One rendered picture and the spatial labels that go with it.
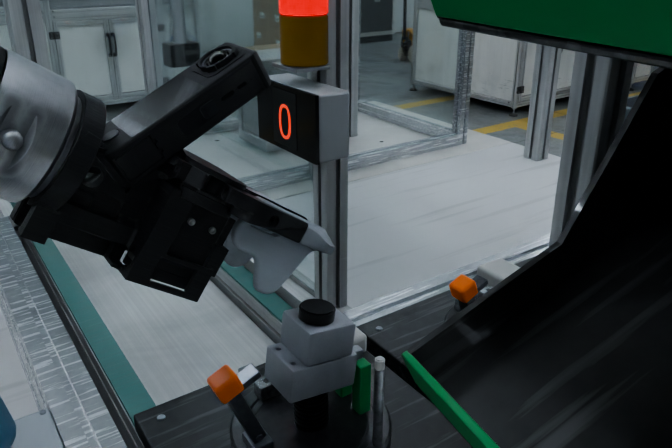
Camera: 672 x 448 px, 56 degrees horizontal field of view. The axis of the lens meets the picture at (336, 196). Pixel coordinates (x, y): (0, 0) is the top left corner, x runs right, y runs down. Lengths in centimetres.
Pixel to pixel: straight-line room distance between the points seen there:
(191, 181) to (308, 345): 18
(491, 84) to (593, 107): 556
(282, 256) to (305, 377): 12
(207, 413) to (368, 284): 48
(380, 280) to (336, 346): 54
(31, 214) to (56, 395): 35
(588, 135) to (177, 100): 23
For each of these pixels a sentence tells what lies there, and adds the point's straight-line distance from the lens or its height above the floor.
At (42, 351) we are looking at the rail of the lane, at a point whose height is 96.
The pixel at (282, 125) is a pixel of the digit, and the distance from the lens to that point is 68.
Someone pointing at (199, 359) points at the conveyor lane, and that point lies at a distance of 79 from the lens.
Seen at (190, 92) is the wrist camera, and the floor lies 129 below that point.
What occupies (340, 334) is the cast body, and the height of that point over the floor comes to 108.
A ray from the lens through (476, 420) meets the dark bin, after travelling 28.
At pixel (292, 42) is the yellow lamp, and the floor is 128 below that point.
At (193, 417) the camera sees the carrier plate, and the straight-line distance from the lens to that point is 63.
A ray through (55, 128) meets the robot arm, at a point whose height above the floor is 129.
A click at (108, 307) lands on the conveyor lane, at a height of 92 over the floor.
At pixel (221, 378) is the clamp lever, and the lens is 50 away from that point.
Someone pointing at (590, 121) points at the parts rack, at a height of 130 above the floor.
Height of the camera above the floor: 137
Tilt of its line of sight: 22 degrees down
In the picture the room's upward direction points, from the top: straight up
